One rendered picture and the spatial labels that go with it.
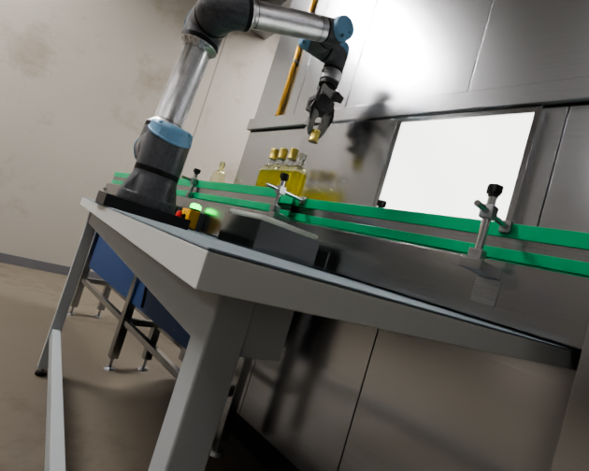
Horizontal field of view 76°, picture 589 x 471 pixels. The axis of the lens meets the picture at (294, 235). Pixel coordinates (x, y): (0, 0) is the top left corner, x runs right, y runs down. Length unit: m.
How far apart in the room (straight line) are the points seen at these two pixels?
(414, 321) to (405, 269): 0.51
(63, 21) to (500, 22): 3.60
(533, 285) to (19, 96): 3.91
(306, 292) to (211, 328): 0.09
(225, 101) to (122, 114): 1.08
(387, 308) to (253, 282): 0.17
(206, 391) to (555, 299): 0.66
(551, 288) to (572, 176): 0.37
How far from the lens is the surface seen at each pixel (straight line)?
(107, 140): 4.08
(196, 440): 0.41
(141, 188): 1.03
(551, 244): 0.89
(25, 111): 4.09
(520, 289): 0.87
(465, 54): 1.44
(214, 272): 0.31
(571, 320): 0.85
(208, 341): 0.37
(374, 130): 1.43
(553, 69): 1.29
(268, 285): 0.33
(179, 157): 1.06
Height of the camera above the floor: 0.76
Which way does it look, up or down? 3 degrees up
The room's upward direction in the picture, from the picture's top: 17 degrees clockwise
